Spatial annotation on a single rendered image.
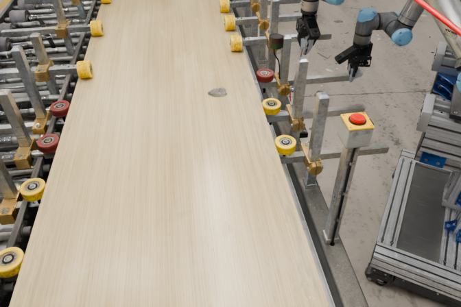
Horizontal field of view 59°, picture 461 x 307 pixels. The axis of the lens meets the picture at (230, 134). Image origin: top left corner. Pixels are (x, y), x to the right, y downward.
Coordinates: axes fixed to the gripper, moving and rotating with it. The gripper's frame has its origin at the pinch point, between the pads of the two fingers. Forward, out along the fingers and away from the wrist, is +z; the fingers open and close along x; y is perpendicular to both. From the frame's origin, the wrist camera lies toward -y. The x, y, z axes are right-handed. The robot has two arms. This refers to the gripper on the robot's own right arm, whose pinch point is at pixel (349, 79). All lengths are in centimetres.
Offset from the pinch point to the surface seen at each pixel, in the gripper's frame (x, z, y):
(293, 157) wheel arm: -51, -1, -41
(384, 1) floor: 290, 83, 166
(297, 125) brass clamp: -33.5, -1.5, -35.1
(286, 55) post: -5.7, -19.1, -34.3
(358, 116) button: -80, -41, -34
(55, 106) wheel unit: -13, -8, -135
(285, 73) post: -5.7, -10.1, -34.3
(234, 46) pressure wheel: 21, -12, -54
